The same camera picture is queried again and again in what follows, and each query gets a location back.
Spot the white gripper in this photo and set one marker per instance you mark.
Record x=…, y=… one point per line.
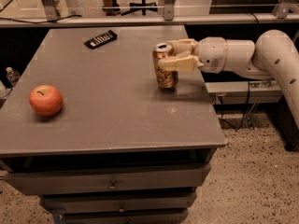
x=211, y=52

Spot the orange soda can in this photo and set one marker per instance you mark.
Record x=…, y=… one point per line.
x=165, y=79

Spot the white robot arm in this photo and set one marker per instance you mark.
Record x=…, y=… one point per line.
x=272, y=55

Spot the black remote control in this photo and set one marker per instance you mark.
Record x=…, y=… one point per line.
x=101, y=40

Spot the grey drawer cabinet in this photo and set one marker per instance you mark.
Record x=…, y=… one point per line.
x=114, y=114

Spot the top cabinet drawer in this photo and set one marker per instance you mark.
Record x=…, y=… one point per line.
x=114, y=179

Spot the cabinet drawer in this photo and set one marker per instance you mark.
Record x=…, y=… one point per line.
x=119, y=203
x=133, y=217
x=114, y=179

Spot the red apple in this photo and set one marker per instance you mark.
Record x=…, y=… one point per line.
x=46, y=100

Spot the middle cabinet drawer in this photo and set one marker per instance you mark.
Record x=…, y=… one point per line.
x=119, y=203

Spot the clear plastic water bottle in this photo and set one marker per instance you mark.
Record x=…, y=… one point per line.
x=13, y=76

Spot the bottom cabinet drawer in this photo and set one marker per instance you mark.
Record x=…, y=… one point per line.
x=133, y=217

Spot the aluminium frame rail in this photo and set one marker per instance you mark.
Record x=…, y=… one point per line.
x=75, y=21

